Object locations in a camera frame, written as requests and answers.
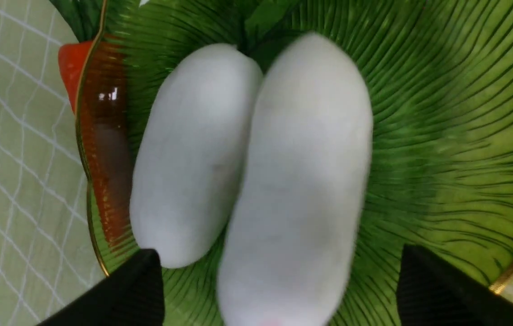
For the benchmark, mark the toy carrot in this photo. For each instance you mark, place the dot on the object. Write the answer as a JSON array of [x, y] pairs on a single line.
[[95, 80]]

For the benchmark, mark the green checkered tablecloth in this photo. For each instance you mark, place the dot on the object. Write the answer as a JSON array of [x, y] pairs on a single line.
[[46, 256]]

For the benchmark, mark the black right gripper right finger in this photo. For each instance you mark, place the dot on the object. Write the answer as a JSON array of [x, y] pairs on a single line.
[[433, 292]]

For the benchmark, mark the white toy radish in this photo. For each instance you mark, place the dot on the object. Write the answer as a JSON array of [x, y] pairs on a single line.
[[189, 163], [290, 242]]

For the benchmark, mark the green ribbed plastic plate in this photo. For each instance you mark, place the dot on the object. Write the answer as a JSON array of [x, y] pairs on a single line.
[[440, 76]]

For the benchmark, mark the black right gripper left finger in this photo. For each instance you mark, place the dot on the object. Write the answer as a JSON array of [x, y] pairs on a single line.
[[131, 296]]

